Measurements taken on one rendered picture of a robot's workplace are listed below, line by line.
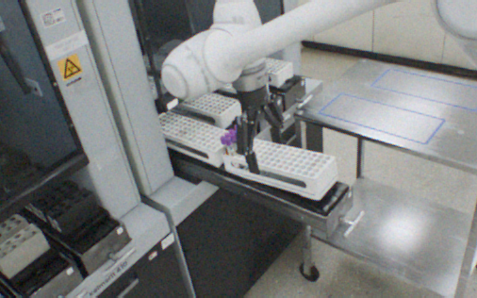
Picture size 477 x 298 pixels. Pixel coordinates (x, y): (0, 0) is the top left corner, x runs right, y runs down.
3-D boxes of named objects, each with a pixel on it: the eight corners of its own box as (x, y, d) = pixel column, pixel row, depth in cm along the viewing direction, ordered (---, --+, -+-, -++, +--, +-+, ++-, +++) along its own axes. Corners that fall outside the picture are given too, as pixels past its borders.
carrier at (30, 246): (46, 243, 110) (37, 226, 107) (51, 247, 109) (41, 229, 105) (3, 276, 103) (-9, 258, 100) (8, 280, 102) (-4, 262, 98)
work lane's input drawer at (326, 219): (141, 158, 150) (134, 136, 144) (171, 138, 158) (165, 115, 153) (342, 247, 109) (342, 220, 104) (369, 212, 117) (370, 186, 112)
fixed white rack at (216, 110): (159, 111, 160) (155, 95, 156) (179, 98, 166) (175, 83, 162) (223, 133, 143) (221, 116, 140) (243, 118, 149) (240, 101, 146)
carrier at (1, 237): (32, 233, 114) (23, 216, 110) (36, 236, 113) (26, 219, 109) (-11, 263, 107) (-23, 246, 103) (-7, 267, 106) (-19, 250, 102)
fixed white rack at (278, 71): (215, 74, 178) (213, 59, 175) (232, 64, 184) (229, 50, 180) (278, 91, 162) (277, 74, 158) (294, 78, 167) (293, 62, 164)
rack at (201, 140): (148, 141, 145) (143, 125, 141) (170, 126, 151) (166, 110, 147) (219, 170, 128) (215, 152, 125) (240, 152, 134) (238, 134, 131)
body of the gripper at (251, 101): (252, 94, 105) (259, 129, 110) (273, 78, 110) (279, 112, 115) (227, 91, 109) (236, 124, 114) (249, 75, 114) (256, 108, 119)
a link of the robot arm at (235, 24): (239, 53, 113) (207, 75, 105) (225, -10, 105) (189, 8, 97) (276, 54, 107) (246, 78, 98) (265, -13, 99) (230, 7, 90)
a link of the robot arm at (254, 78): (272, 57, 107) (277, 79, 110) (242, 54, 112) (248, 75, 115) (249, 73, 101) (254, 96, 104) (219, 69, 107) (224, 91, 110)
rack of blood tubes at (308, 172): (225, 173, 127) (220, 155, 124) (247, 154, 133) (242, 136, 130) (319, 200, 109) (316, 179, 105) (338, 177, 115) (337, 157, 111)
